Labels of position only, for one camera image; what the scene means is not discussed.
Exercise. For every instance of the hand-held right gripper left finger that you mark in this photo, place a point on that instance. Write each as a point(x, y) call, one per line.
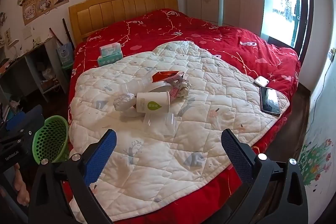
point(102, 155)

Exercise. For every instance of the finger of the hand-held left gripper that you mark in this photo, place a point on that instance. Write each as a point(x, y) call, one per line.
point(17, 120)

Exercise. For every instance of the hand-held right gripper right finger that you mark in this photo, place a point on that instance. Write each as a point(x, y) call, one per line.
point(236, 155)

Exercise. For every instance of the green plastic mesh basket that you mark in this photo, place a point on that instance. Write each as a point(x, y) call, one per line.
point(51, 140)

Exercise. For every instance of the clear plastic cup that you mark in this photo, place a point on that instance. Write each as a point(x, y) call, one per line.
point(158, 124)

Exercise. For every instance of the white paper cup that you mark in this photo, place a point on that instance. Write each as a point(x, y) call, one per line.
point(152, 103)

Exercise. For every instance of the pink snack wrapper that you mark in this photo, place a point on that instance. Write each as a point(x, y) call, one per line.
point(178, 88)

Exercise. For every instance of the red snack wrapper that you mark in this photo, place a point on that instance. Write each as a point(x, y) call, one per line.
point(165, 75)

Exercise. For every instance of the person's left hand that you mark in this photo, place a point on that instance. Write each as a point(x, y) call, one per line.
point(22, 187)

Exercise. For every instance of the white quilted mat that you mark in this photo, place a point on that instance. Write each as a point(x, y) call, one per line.
point(157, 161)

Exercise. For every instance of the black smartphone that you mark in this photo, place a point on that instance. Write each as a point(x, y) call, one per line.
point(269, 102)

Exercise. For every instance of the white desk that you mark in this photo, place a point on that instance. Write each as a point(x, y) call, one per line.
point(31, 56)

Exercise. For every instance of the small white box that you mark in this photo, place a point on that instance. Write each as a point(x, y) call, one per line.
point(261, 81)

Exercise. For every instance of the blue box on stool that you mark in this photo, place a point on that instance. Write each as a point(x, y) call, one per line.
point(64, 54)

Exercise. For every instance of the red stick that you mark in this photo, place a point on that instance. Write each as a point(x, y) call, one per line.
point(55, 36)

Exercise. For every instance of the teal tissue pack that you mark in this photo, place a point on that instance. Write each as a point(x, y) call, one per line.
point(109, 60)

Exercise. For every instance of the dark stick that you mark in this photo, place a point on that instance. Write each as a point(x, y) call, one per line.
point(68, 32)

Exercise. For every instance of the white tissue pack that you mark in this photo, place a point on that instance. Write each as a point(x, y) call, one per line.
point(110, 49)

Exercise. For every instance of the red patterned blanket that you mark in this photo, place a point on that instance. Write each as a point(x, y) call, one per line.
point(210, 37)

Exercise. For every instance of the wooden headboard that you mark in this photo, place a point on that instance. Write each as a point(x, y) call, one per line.
point(118, 8)

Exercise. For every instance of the glass balcony door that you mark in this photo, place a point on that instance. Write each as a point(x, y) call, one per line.
point(284, 3)

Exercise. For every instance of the flower wall sticker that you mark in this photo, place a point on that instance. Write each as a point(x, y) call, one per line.
point(315, 161)

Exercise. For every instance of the wall socket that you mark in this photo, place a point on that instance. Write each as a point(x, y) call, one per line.
point(332, 54)

